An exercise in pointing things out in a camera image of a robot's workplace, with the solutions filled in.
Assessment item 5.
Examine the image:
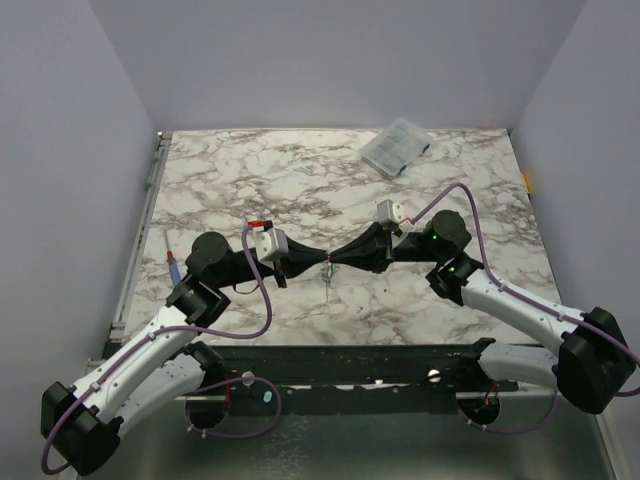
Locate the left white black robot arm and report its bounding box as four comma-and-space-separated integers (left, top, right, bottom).
40, 222, 328, 476

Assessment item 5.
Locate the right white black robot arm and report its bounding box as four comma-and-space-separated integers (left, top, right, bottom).
329, 210, 636, 414

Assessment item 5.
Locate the red blue screwdriver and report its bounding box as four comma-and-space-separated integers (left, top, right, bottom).
163, 230, 181, 287

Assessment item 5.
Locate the clear plastic organizer box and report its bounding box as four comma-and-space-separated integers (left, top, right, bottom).
360, 118, 433, 179

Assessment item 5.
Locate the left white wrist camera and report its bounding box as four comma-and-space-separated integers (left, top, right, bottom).
253, 228, 289, 263

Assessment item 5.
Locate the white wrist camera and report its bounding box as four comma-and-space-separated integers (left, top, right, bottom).
376, 199, 414, 235
253, 228, 289, 263

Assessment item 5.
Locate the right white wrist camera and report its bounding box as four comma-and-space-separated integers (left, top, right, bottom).
376, 199, 414, 235

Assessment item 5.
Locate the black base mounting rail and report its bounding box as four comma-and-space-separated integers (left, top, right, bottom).
184, 339, 517, 426

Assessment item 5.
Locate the yellow tag on wall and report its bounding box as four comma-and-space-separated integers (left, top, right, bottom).
522, 173, 533, 195

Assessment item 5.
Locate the aluminium side rail left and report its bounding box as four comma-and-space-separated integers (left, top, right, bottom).
87, 131, 173, 367

